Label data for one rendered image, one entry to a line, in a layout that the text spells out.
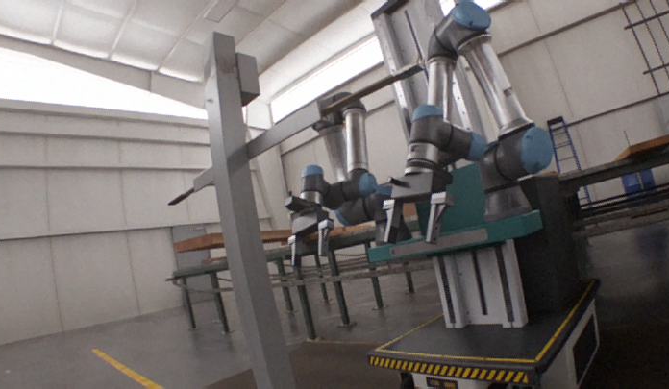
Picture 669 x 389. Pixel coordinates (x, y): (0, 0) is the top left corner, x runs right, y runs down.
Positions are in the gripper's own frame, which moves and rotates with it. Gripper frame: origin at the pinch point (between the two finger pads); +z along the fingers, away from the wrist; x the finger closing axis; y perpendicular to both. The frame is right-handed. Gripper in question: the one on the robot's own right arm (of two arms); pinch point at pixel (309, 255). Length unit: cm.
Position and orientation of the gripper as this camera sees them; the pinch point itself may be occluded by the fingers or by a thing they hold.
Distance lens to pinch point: 108.4
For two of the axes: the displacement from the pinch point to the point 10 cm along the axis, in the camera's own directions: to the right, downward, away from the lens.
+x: -6.9, 3.6, 6.3
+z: 0.1, 8.7, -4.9
